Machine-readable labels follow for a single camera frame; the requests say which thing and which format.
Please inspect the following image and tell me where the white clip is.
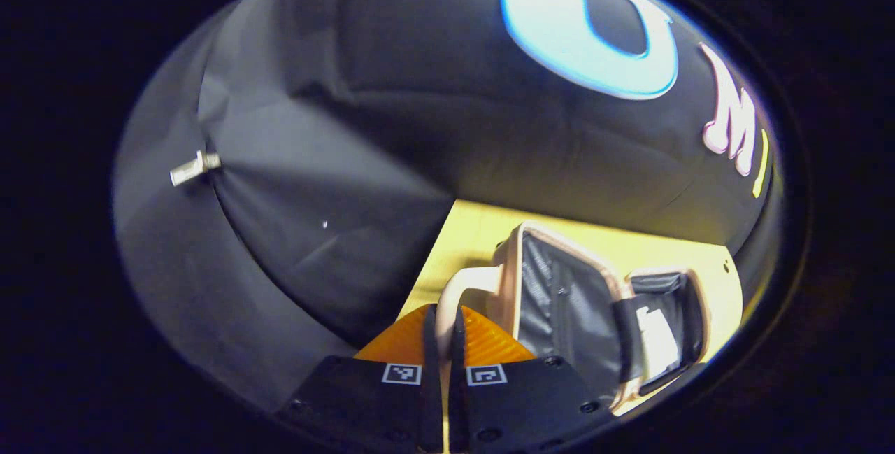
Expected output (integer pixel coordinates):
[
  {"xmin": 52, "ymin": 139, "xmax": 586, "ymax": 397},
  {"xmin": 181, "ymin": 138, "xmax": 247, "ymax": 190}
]
[{"xmin": 170, "ymin": 150, "xmax": 223, "ymax": 187}]

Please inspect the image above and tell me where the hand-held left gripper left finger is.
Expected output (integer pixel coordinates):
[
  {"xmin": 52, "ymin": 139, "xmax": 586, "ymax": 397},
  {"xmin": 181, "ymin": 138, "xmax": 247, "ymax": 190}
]
[{"xmin": 278, "ymin": 303, "xmax": 445, "ymax": 453}]

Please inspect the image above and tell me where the white pump bottle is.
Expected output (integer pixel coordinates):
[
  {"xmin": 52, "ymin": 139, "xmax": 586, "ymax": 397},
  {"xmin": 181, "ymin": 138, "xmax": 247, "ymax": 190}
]
[{"xmin": 635, "ymin": 306, "xmax": 680, "ymax": 379}]

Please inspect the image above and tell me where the pink suitcase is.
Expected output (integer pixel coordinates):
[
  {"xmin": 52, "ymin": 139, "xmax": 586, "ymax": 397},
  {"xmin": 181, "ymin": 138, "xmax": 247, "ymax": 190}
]
[{"xmin": 435, "ymin": 222, "xmax": 714, "ymax": 416}]

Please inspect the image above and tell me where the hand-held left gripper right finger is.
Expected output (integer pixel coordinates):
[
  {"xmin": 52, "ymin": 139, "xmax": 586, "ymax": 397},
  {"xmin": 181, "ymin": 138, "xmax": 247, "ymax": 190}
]
[{"xmin": 447, "ymin": 304, "xmax": 617, "ymax": 453}]

